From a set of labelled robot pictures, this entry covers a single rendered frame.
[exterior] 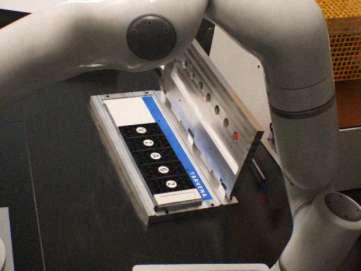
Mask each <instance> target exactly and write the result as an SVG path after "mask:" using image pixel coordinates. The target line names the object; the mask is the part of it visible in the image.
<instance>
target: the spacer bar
mask: <svg viewBox="0 0 361 271"><path fill-rule="evenodd" d="M153 197H154V199H155V201H156V203H157V205H158V206H159V205H163V204H170V203H177V202H184V201H188V200H195V199H201V196H200V194H199V192H198V191H197V189H189V190H182V191H175V192H170V193H163V194H155V195H154V196H153Z"/></svg>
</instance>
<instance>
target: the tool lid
mask: <svg viewBox="0 0 361 271"><path fill-rule="evenodd" d="M186 61H187V66H185V62H186ZM193 72H194V73H195V75H194V78H193ZM201 82H202V89H201V87H200V85H201ZM159 85H160V86H161V88H165V90H166V97H167V98H168V100H169V102H170V103H171V105H172V108H171V110H172V111H173V113H174V114H175V116H176V118H177V119H178V121H179V123H180V124H182V123H181V122H183V124H184V125H185V127H186V129H187V130H188V131H191V132H192V133H193V135H194V138H193V140H194V141H195V143H196V144H197V146H198V148H199V149H200V151H201V155H200V156H201V158H202V160H203V161H204V163H205V165H206V166H207V168H208V170H209V171H210V173H211V174H213V173H212V171H213V172H214V174H215V175H216V176H217V178H218V180H219V181H223V182H224V184H225V185H226V187H227V189H226V193H227V194H228V196H237V194H238V192H239V189H240V187H241V184H242V183H243V180H244V178H245V175H246V173H247V171H248V169H249V166H250V164H251V162H252V160H253V157H254V154H255V153H256V151H257V148H258V145H259V143H260V141H261V139H262V136H263V134H264V132H265V131H264V130H263V128H262V127H261V126H260V124H259V123H258V121H257V120H256V119H255V117H254V116H253V115H252V113H251V112H250V111H249V110H248V108H247V107H246V105H245V104H244V103H243V102H242V101H241V100H240V98H239V96H238V95H237V94H236V93H235V91H234V90H233V88H232V87H231V86H230V84H229V83H228V82H227V81H226V79H225V78H224V77H223V75H222V74H221V73H220V71H219V70H218V68H217V67H216V66H215V65H214V63H213V62H212V61H211V59H210V58H209V57H208V56H207V54H206V53H205V51H204V50H203V49H202V47H201V46H200V45H199V43H198V42H197V41H196V40H195V38H194V40H193V42H192V43H191V45H190V46H189V48H188V49H187V50H186V51H185V52H184V53H183V54H181V55H180V56H179V57H177V58H176V59H174V60H172V61H171V62H169V63H167V64H165V66H164V69H163V72H162V75H161V78H160V82H159ZM209 95H210V96H211V99H210V102H209ZM218 107H219V114H217V108H218ZM227 119H228V127H226V120H227ZM236 132H237V134H238V139H237V141H236V139H235V134H236Z"/></svg>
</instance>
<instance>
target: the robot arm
mask: <svg viewBox="0 0 361 271"><path fill-rule="evenodd" d="M202 19H206V20H208V21H210V22H211V23H213V24H214V25H216V26H217V27H218V28H219V29H220V30H221V31H222V32H223V33H224V34H225V35H227V36H229V38H230V39H232V40H233V41H234V42H235V43H237V44H238V45H239V46H240V47H241V48H242V49H244V50H245V51H246V52H248V53H249V54H251V55H253V56H254V57H256V58H257V59H258V60H259V62H260V63H261V66H262V70H263V76H264V81H265V87H266V93H267V99H268V106H269V110H270V116H271V122H272V128H273V132H274V138H275V144H276V149H277V153H278V158H279V163H280V167H281V171H282V173H283V177H284V182H285V187H286V191H287V196H288V202H289V207H290V212H291V215H292V221H293V233H292V236H291V238H290V240H289V241H288V243H287V245H286V247H285V249H284V251H283V252H282V254H281V255H280V257H279V259H278V260H277V262H276V264H275V265H274V266H273V267H272V268H271V269H270V270H269V271H336V270H337V269H338V267H339V266H340V265H341V263H342V262H343V260H344V258H345V257H346V255H347V254H348V252H349V251H350V249H351V248H352V246H353V245H354V243H355V242H356V240H357V239H358V237H359V236H360V234H361V207H360V205H359V204H358V203H356V202H355V201H354V200H352V199H351V198H349V197H348V196H346V195H344V194H341V193H338V192H336V191H335V184H334V178H335V177H336V175H337V173H338V171H339V170H340V166H341V144H340V132H339V125H338V114H337V103H336V92H335V87H334V77H333V67H332V57H331V48H330V43H329V34H328V28H327V22H326V20H325V17H324V14H323V12H322V10H321V8H320V7H319V5H318V4H317V3H316V2H315V1H314V0H89V1H82V0H67V1H62V2H59V3H56V4H54V5H51V6H48V7H46V8H44V9H42V10H39V11H37V12H35V13H33V14H30V15H28V16H26V17H24V18H22V19H20V20H17V21H15V22H13V23H11V24H9V25H8V26H6V27H4V28H2V29H0V114H2V113H3V112H4V111H6V110H7V109H9V108H10V107H12V106H13V105H15V104H17V103H18V102H20V101H21V100H23V99H25V98H26V97H28V96H30V95H32V94H34V93H35V92H37V91H39V90H41V89H43V88H46V87H48V86H50V85H53V84H55V83H58V82H61V81H64V80H66V79H69V78H71V77H74V76H77V75H80V74H82V73H85V72H89V71H94V70H98V69H119V70H123V71H128V72H143V71H148V70H151V69H154V68H157V67H160V66H162V65H165V64H167V63H169V62H171V61H172V60H174V59H176V58H177V57H179V56H180V55H181V54H183V53H184V52H185V51H186V50H187V49H188V48H189V46H190V45H191V43H192V42H193V40H194V38H195V36H196V34H197V31H198V30H199V27H200V24H201V21H202Z"/></svg>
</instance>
